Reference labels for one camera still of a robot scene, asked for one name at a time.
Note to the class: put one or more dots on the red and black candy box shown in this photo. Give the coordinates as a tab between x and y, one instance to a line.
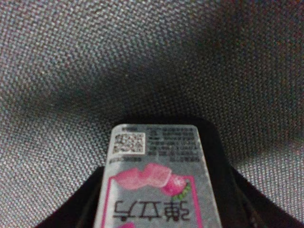
156	176

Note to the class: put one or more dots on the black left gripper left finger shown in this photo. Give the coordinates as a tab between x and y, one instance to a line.
80	209

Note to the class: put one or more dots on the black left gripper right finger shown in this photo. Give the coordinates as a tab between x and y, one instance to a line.
239	203

